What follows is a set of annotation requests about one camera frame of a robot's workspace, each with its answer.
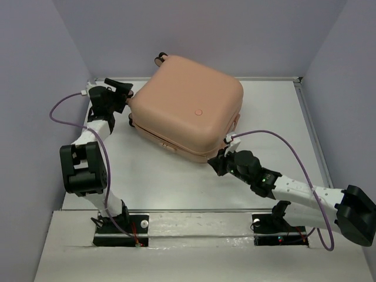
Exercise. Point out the pink hard-shell suitcase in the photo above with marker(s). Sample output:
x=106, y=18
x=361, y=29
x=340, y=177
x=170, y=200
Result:
x=187, y=108

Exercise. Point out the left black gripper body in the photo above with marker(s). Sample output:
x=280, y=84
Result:
x=117, y=101

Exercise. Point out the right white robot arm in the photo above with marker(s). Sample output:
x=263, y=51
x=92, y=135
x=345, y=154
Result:
x=348, y=212

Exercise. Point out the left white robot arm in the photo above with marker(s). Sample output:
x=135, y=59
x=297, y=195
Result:
x=85, y=162

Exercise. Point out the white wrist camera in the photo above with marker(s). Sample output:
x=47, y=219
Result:
x=89, y=85
x=232, y=142

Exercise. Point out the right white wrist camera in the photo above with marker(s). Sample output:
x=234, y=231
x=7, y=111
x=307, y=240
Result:
x=232, y=142

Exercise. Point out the aluminium rail front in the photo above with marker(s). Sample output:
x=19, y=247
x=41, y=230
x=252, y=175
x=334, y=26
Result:
x=236, y=210

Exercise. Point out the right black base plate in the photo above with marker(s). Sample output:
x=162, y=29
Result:
x=269, y=231

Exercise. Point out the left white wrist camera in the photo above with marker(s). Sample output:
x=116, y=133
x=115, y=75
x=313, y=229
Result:
x=89, y=85

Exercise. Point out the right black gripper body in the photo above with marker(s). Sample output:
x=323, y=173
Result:
x=232, y=168

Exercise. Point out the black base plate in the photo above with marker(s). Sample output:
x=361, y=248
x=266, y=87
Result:
x=108, y=235
x=269, y=231

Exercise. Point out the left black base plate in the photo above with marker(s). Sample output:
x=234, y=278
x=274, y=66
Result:
x=108, y=235

